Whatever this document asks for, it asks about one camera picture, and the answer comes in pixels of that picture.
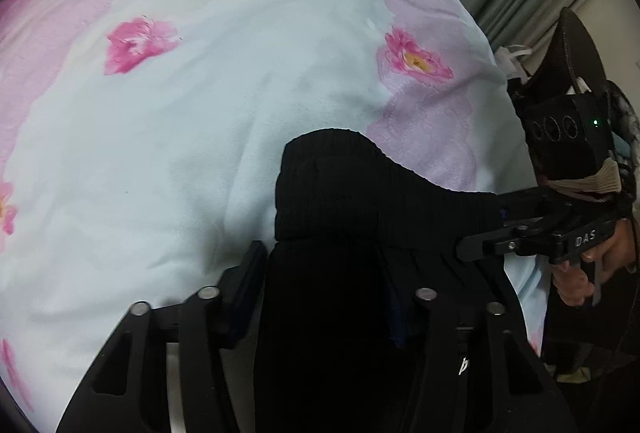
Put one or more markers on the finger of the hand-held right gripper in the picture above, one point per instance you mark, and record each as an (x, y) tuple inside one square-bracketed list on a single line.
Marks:
[(500, 243), (530, 204)]

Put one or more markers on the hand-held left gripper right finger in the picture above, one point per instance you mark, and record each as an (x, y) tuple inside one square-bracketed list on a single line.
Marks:
[(396, 313)]

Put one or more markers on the pink floral bed sheet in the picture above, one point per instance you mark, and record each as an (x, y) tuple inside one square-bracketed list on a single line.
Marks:
[(200, 123)]

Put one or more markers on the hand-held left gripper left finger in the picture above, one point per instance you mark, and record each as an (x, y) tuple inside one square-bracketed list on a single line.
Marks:
[(248, 280)]

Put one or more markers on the black pants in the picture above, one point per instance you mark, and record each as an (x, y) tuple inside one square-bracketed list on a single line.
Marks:
[(345, 213)]

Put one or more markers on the person's dark clothing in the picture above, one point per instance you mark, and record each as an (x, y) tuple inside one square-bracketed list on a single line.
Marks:
[(595, 353)]

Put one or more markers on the person's right hand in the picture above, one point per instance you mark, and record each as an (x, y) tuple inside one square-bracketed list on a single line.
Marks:
[(575, 280)]

